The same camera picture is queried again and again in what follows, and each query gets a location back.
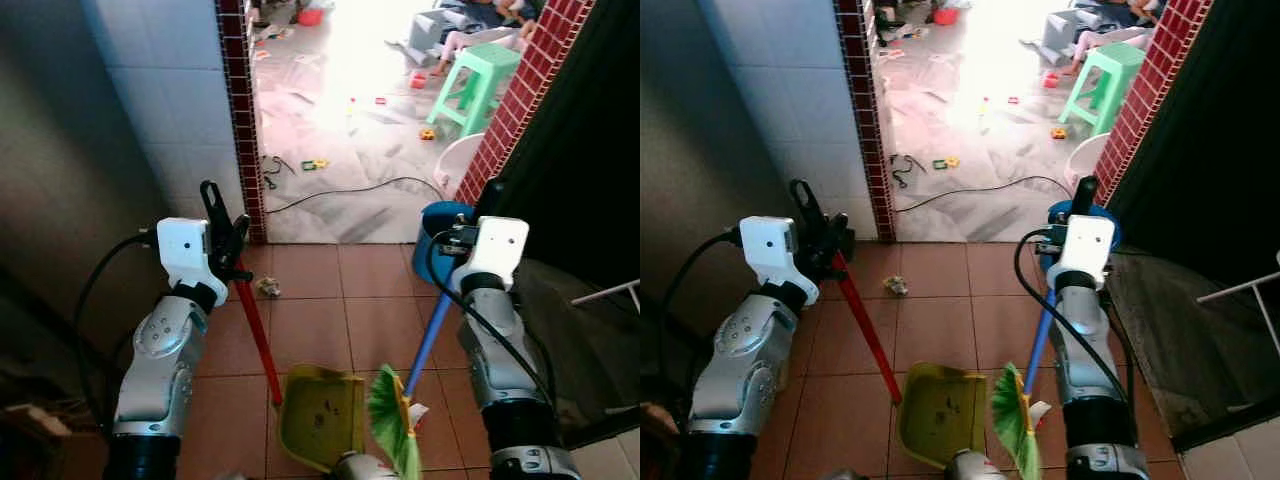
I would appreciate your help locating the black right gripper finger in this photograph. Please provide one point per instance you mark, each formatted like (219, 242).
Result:
(1085, 197)
(491, 200)

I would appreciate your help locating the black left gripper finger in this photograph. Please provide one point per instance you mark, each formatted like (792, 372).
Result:
(806, 205)
(239, 236)
(212, 205)
(841, 234)

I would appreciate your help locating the blue plastic bucket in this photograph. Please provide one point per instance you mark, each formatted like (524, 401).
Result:
(432, 235)
(1108, 225)

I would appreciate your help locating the white plastic chair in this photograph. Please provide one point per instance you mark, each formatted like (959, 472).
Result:
(1088, 155)
(458, 160)

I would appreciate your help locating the crumpled paper scrap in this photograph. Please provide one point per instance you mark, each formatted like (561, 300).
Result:
(896, 287)
(268, 288)

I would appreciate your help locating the green yellow toy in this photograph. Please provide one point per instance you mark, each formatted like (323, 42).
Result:
(316, 164)
(945, 162)

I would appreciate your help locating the green plastic stool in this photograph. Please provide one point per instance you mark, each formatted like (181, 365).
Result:
(1118, 62)
(490, 62)

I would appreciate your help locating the sitting person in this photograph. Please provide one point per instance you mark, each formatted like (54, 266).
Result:
(1100, 40)
(470, 40)

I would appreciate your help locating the grey plastic box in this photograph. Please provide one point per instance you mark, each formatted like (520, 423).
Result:
(430, 35)
(1062, 32)

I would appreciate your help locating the red plastic basin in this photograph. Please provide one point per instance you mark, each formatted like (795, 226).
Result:
(945, 16)
(310, 17)

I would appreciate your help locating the grey robot leg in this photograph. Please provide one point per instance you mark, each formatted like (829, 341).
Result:
(362, 468)
(972, 467)

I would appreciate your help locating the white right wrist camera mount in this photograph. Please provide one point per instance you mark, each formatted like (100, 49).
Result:
(498, 250)
(1088, 250)

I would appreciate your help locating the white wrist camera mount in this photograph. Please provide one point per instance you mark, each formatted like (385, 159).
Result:
(182, 250)
(498, 250)
(1088, 250)
(766, 250)

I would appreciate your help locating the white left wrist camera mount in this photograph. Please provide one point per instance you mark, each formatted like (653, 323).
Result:
(766, 250)
(182, 250)

